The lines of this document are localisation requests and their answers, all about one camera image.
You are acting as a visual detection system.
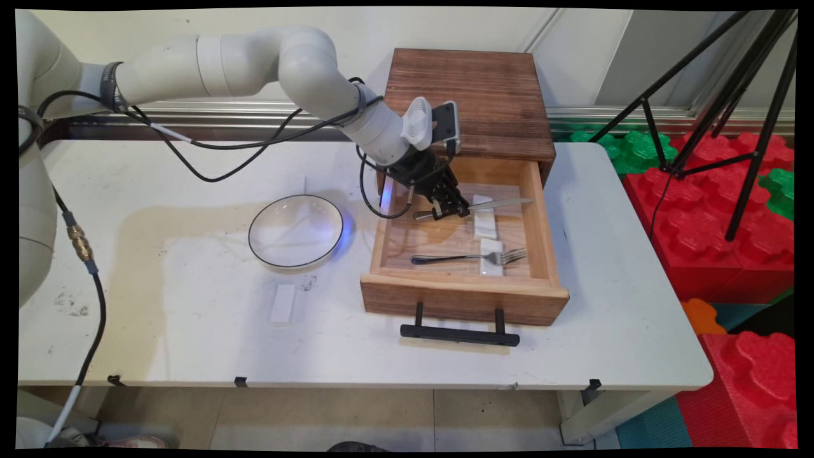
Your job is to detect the small green foam block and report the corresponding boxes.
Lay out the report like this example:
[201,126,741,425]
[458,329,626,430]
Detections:
[757,168,796,223]

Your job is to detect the black velcro strap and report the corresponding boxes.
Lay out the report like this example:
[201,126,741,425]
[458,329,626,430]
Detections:
[100,61,126,115]

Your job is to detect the black drawer handle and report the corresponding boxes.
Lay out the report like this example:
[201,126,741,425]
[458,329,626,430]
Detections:
[399,302,521,348]

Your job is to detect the teal foam mat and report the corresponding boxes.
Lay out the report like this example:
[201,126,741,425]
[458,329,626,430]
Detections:
[615,397,693,450]

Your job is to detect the white table leg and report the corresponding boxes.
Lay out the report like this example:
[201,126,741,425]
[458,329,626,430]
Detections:
[558,389,676,447]

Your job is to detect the orange foam piece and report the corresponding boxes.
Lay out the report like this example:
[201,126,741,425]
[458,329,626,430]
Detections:
[681,298,728,337]

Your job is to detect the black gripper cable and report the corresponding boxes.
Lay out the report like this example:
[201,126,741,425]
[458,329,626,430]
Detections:
[357,145,415,220]

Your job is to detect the cable with brass connector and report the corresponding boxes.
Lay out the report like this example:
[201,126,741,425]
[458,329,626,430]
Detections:
[44,186,107,447]

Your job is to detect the dark wooden cabinet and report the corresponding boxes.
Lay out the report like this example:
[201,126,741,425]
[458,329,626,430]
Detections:
[375,48,558,196]

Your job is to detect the white cutlery rest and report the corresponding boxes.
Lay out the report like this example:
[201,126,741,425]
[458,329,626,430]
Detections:
[479,238,506,278]
[472,195,498,240]
[270,284,297,327]

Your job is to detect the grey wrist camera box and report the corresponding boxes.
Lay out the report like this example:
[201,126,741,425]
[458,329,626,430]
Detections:
[431,100,462,156]

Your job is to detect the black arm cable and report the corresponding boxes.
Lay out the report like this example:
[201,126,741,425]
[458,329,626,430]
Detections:
[35,76,386,184]

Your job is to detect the large red foam block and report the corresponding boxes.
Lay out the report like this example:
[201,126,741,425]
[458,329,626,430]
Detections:
[621,132,796,305]

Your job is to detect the silver fork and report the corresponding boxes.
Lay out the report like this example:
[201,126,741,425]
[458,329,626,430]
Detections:
[410,247,529,267]

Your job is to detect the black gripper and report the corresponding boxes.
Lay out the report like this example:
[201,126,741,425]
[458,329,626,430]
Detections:
[380,149,471,221]

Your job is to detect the white plate with black rim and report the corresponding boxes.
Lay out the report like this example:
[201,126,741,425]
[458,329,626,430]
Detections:
[247,194,345,268]

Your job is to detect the light wooden drawer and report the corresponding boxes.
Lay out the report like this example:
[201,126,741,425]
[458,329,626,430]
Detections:
[360,153,571,328]

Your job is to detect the silver table knife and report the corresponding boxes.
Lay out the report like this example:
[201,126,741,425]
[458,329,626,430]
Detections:
[413,197,535,222]

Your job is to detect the aluminium wall rail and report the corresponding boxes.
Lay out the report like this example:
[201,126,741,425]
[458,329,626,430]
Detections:
[38,99,796,142]

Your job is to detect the black tripod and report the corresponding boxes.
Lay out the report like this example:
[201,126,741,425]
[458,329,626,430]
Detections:
[588,9,799,243]

